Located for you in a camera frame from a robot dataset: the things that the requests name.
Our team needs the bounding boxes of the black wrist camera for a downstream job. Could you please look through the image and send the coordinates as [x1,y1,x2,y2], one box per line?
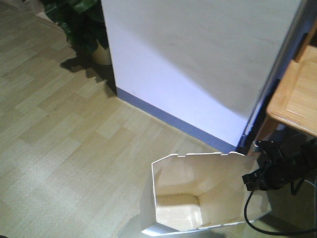
[252,140,280,156]

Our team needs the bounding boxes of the white plastic trash bin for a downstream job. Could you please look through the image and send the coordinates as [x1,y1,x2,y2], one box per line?
[140,152,271,237]

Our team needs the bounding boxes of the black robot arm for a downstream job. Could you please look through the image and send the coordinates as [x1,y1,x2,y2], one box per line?
[242,138,317,195]

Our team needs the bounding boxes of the wooden desk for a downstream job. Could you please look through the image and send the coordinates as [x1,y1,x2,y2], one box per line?
[255,22,317,140]

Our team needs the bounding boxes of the green potted plant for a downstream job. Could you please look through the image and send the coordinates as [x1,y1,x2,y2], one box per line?
[41,0,112,65]

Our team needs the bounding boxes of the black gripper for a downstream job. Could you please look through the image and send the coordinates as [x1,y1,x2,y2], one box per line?
[242,153,297,191]

